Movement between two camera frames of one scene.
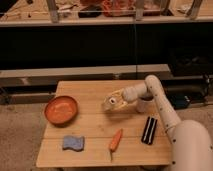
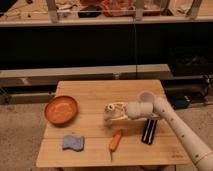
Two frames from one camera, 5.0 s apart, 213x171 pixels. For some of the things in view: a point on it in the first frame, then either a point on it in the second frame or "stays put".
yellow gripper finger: x=117 y=94 -> x=120 y=104
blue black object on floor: x=180 y=101 stays put
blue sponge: x=73 y=142 stays put
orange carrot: x=115 y=141 stays put
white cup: x=146 y=104 stays put
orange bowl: x=61 y=110 stays put
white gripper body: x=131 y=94 -> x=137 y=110
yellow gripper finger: x=122 y=106 -> x=124 y=117
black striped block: x=149 y=130 stays put
